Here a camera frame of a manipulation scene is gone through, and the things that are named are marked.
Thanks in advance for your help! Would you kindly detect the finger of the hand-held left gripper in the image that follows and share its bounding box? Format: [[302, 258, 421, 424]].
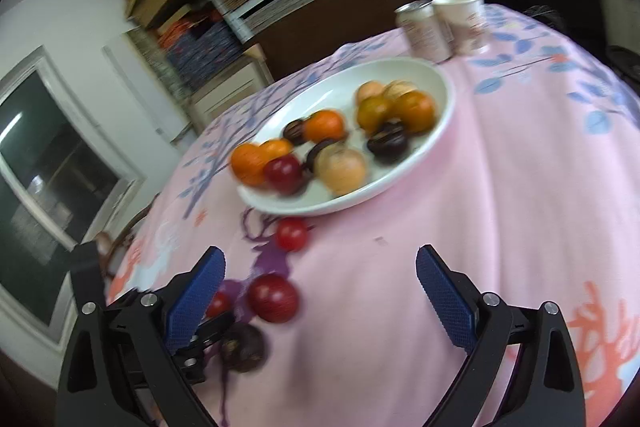
[[172, 309, 237, 384]]

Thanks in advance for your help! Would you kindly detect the small dark purple fruit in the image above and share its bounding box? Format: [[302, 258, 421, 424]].
[[220, 323, 268, 374]]

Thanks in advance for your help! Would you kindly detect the stack of blue patterned boxes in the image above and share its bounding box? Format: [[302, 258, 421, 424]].
[[160, 22, 246, 90]]

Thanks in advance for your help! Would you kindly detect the large dark purple fruit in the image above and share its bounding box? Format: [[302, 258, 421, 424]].
[[304, 138, 341, 175]]

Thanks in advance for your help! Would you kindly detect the tiny dark purple fruit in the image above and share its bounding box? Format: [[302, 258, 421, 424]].
[[282, 119, 307, 145]]

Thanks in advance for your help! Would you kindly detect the large orange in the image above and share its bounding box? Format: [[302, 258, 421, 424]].
[[392, 91, 437, 134]]

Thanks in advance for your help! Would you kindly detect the brown board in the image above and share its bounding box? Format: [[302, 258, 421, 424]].
[[250, 0, 431, 80]]

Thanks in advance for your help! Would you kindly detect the dark glass door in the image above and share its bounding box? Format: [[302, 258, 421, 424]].
[[0, 47, 146, 348]]

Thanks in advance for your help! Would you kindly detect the pink drink can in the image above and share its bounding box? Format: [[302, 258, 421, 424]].
[[395, 0, 453, 64]]

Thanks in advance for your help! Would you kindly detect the pink printed tablecloth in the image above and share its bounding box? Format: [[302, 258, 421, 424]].
[[105, 4, 640, 427]]

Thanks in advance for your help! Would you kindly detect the flat dark purple fruit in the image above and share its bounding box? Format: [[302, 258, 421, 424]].
[[366, 122, 408, 162]]

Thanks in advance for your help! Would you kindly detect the pale orange round fruit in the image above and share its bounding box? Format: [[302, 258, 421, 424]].
[[356, 80, 385, 105]]

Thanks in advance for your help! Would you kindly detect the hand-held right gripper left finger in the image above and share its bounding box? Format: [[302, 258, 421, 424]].
[[54, 246, 227, 427]]

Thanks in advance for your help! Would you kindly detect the pale yellow passion fruit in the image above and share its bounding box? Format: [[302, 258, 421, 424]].
[[315, 144, 370, 196]]

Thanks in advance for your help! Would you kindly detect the wooden chair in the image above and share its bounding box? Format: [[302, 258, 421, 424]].
[[97, 207, 156, 278]]

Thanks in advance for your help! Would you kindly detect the pale striped round fruit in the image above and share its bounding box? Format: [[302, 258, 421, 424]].
[[382, 79, 418, 100]]

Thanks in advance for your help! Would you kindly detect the yellow-orange round fruit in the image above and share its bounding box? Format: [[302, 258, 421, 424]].
[[356, 96, 396, 134]]

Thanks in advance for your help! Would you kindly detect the white paper cup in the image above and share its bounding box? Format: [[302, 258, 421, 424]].
[[432, 0, 488, 55]]

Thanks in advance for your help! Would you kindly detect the medium orange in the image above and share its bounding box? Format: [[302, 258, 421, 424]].
[[302, 109, 347, 144], [230, 143, 271, 186]]

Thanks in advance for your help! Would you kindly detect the white plate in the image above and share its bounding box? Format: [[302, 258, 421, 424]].
[[236, 57, 457, 217]]

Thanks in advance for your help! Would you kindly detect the small orange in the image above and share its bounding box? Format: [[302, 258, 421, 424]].
[[260, 138, 294, 160]]

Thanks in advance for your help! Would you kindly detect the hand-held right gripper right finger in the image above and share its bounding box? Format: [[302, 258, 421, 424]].
[[415, 244, 587, 427]]

